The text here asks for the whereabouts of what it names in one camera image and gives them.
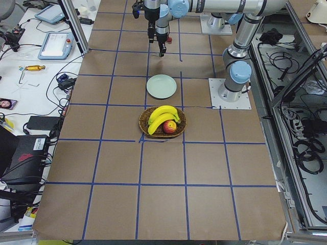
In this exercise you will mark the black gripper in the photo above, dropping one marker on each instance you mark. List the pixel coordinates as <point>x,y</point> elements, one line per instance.
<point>162,39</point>

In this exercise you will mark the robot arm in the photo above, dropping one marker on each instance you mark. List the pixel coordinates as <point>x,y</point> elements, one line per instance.
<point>159,14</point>
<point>238,71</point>

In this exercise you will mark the light green plate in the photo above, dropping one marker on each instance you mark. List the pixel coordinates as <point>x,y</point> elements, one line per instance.
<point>161,86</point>

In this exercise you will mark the yellow banana bunch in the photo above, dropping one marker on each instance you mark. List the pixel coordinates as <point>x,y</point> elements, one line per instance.
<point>160,115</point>

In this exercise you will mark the red yellow apple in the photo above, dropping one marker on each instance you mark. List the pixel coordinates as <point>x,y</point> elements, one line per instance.
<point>169,126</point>

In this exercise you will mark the wicker basket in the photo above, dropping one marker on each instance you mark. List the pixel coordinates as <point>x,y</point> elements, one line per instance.
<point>160,133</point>

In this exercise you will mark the blue teach pendant near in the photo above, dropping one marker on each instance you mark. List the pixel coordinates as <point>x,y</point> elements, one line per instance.
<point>56,46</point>

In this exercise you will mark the blue teach pendant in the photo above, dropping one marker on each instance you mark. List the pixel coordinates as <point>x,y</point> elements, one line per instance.
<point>56,46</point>
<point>52,14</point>

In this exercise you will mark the blue teach pendant far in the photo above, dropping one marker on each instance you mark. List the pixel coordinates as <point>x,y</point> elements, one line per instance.
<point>52,14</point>

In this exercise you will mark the gold metal cylinder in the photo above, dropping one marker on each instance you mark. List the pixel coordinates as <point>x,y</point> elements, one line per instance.
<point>35,67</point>

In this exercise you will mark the black power adapter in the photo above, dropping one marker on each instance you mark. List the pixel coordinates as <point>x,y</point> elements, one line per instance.
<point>42,122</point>

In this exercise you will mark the black computer box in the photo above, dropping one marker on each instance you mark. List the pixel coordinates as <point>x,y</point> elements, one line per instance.
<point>22,158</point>

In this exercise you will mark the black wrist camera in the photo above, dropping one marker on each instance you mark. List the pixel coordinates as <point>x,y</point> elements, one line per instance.
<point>151,31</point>

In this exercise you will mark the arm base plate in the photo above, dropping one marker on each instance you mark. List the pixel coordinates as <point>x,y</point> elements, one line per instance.
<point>222,98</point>
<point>211,25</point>

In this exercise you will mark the aluminium frame post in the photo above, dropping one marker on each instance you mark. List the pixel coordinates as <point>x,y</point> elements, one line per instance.
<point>71,16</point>

